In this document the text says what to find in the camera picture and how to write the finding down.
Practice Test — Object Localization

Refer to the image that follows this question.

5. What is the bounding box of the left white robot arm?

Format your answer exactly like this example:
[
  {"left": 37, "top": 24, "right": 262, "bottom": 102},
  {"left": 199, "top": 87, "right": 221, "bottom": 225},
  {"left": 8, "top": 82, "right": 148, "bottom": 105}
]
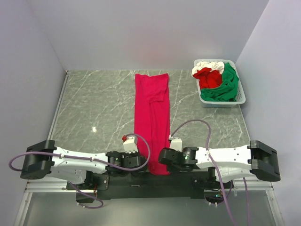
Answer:
[{"left": 20, "top": 137, "right": 149, "bottom": 189}]

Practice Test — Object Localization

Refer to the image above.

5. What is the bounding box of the white plastic laundry basket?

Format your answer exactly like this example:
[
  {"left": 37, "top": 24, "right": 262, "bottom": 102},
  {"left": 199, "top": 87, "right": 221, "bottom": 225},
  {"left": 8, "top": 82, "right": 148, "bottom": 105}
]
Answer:
[{"left": 194, "top": 59, "right": 246, "bottom": 108}]

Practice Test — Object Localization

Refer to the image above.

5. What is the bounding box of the red t-shirt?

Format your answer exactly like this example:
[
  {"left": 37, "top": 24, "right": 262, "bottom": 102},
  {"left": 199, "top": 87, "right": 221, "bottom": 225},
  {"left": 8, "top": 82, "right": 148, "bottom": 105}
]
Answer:
[{"left": 192, "top": 67, "right": 222, "bottom": 89}]

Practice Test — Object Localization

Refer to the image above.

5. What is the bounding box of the aluminium frame rail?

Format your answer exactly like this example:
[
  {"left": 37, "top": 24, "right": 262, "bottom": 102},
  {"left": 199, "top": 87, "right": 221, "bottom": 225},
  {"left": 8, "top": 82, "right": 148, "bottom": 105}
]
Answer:
[{"left": 25, "top": 178, "right": 274, "bottom": 193}]

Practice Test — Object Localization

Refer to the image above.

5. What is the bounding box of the magenta pink t-shirt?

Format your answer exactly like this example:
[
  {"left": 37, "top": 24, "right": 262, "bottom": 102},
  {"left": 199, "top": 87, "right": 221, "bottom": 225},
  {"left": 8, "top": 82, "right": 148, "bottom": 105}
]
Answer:
[{"left": 134, "top": 73, "right": 170, "bottom": 176}]

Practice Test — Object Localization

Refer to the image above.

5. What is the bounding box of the green t-shirt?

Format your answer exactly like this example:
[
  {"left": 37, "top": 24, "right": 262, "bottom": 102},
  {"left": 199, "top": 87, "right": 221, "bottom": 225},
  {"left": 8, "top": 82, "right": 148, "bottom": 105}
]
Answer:
[{"left": 201, "top": 63, "right": 239, "bottom": 101}]

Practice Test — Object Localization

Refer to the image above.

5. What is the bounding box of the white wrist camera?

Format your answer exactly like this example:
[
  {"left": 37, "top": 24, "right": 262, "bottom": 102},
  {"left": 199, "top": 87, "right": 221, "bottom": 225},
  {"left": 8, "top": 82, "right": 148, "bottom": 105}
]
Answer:
[
  {"left": 122, "top": 135, "right": 138, "bottom": 154},
  {"left": 168, "top": 135, "right": 182, "bottom": 152}
]

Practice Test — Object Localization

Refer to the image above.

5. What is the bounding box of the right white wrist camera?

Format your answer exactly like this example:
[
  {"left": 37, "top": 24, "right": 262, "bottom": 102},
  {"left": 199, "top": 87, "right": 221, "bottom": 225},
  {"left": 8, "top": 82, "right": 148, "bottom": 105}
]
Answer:
[{"left": 168, "top": 135, "right": 182, "bottom": 152}]

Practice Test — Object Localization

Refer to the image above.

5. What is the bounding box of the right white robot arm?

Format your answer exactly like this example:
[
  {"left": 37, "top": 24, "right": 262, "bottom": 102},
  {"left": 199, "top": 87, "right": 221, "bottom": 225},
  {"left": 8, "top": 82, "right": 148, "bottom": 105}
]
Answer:
[{"left": 158, "top": 140, "right": 281, "bottom": 188}]

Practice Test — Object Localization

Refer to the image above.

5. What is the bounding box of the white t-shirt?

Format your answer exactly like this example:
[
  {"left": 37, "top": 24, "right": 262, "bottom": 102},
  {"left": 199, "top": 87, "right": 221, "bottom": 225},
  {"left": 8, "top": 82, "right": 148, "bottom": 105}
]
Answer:
[{"left": 191, "top": 61, "right": 225, "bottom": 75}]

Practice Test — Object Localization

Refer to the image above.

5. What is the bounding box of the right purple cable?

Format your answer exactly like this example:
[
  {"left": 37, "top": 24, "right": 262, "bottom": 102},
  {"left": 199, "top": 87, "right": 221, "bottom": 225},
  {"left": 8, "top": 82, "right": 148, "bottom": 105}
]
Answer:
[{"left": 170, "top": 120, "right": 250, "bottom": 226}]

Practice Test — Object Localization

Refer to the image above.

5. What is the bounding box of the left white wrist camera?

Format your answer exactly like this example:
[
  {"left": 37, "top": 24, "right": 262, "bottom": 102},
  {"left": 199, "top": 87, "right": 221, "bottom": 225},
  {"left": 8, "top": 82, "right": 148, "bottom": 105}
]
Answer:
[{"left": 122, "top": 135, "right": 138, "bottom": 154}]

